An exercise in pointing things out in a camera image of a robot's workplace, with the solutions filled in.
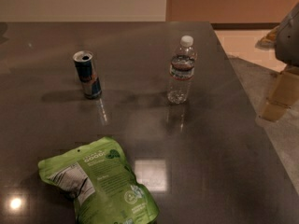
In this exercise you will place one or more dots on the white gripper with vents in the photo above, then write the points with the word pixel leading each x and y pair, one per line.
pixel 289 42

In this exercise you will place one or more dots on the green rice chip bag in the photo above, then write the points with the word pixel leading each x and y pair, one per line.
pixel 100 182

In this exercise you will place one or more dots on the blue silver redbull can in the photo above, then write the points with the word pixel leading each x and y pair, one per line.
pixel 83 61

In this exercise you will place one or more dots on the clear plastic water bottle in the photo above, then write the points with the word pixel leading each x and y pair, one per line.
pixel 181 70

